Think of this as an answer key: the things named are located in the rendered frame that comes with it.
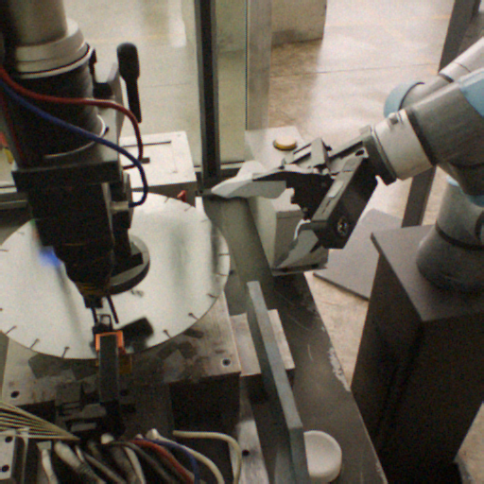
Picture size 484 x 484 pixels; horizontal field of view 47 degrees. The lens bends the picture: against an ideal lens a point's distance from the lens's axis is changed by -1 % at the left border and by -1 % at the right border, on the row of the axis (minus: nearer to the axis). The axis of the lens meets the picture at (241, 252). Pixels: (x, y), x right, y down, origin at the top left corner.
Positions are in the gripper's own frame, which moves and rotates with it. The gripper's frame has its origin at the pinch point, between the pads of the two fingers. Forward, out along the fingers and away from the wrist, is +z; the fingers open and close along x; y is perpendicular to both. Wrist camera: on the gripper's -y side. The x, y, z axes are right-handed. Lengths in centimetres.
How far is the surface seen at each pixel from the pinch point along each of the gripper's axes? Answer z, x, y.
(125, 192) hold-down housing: 3.4, 17.0, -7.8
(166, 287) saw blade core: 11.3, 1.1, -4.4
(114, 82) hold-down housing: -3.5, 26.5, -6.6
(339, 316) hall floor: 30, -101, 77
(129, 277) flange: 14.9, 4.6, -3.6
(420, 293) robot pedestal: -11.5, -38.9, 15.5
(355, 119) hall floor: 11, -114, 220
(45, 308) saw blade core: 23.6, 9.4, -8.6
